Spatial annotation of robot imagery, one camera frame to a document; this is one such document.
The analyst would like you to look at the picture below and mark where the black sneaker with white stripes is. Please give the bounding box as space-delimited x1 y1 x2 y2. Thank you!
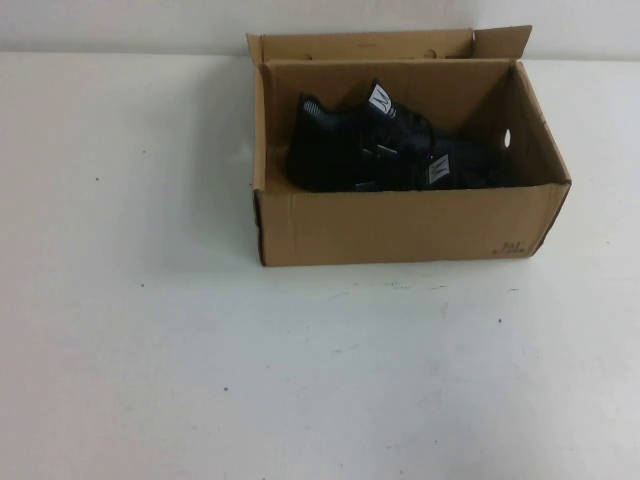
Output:
349 149 509 195

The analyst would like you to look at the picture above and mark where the black sneaker with white tag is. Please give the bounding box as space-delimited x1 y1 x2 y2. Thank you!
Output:
284 77 454 192

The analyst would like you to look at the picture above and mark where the brown cardboard shoe box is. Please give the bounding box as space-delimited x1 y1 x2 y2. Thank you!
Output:
243 24 572 267

